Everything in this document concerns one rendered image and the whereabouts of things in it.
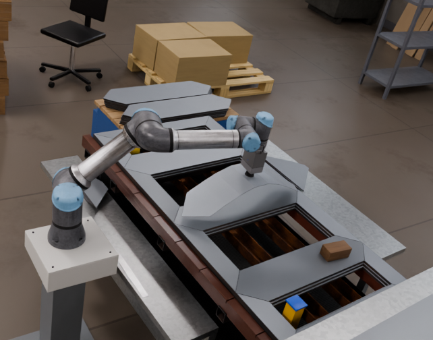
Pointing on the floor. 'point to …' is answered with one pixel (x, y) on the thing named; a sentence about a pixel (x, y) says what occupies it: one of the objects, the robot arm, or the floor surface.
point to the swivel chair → (77, 37)
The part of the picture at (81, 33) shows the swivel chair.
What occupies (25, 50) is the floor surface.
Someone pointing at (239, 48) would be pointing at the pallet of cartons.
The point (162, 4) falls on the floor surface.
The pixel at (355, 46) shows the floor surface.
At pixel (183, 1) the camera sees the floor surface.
